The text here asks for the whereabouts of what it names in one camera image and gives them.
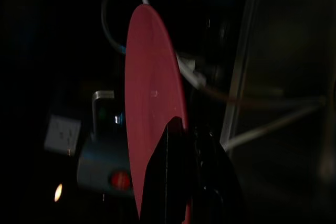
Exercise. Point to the grey water filter canister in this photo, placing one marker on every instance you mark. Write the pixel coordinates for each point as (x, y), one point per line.
(97, 163)

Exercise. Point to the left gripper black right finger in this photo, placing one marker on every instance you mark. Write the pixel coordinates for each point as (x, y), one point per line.
(218, 195)

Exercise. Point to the pink round plate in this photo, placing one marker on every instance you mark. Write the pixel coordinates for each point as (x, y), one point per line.
(149, 77)

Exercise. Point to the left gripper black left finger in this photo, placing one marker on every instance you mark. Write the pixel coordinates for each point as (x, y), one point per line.
(168, 182)

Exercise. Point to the white wall socket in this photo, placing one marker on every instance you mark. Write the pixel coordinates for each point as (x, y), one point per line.
(61, 134)

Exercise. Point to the stainless steel sink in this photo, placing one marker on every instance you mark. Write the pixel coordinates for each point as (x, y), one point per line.
(275, 51)

